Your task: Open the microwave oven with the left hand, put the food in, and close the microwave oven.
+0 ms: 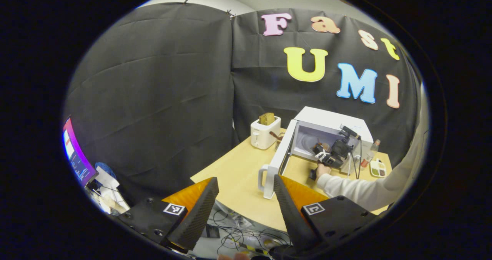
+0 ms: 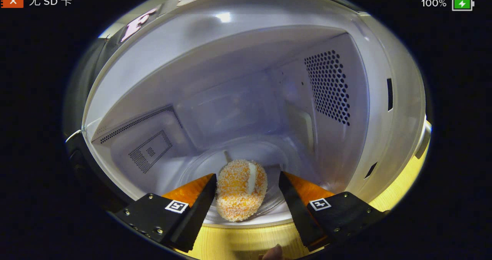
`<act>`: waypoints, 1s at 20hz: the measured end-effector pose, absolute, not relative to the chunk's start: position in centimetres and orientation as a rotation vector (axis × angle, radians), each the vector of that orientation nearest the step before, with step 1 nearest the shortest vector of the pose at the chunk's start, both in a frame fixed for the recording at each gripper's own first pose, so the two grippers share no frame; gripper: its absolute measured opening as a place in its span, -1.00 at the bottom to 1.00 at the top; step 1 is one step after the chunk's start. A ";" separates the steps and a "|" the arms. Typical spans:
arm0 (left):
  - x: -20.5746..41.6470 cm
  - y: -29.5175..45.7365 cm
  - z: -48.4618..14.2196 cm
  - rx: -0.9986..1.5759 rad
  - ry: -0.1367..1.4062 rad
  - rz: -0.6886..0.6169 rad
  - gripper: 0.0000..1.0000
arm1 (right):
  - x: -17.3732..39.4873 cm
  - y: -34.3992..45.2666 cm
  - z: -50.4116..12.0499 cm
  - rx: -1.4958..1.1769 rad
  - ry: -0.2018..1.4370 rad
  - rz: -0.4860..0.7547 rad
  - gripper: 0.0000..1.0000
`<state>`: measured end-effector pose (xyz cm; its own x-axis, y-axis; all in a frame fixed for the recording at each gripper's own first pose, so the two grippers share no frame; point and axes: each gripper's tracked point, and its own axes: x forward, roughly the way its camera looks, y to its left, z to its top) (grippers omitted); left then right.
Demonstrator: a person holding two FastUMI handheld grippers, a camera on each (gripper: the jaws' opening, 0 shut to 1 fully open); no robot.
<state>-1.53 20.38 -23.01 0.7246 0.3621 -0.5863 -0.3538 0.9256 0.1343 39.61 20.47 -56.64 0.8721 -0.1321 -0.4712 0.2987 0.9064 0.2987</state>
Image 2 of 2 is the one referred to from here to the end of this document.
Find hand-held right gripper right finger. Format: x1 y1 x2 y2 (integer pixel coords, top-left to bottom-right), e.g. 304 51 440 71
278 171 389 249

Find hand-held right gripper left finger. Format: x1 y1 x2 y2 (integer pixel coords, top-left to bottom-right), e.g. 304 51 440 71
115 173 218 253

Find orange breaded food bun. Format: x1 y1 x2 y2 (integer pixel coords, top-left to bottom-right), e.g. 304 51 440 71
215 159 268 222

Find white microwave oven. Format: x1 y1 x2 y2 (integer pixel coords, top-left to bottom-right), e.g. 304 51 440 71
63 0 433 230

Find glass microwave turntable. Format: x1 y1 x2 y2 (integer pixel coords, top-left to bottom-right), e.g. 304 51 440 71
179 141 319 219

